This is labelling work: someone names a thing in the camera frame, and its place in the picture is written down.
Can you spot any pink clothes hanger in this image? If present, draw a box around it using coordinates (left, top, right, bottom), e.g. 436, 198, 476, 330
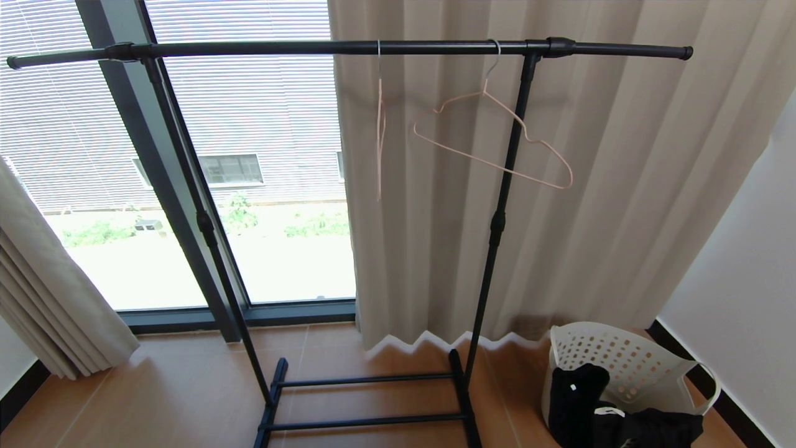
375, 40, 387, 202
413, 39, 574, 190

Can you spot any black clothes rack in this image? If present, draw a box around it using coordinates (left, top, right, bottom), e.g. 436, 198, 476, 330
6, 36, 694, 448

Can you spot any heap of clothes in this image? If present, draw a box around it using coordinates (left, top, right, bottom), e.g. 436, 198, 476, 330
547, 363, 705, 448

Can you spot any white laundry basket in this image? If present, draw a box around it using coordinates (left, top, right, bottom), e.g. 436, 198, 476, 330
540, 322, 722, 448

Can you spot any window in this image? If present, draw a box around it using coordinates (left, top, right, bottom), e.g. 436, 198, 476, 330
0, 0, 356, 343

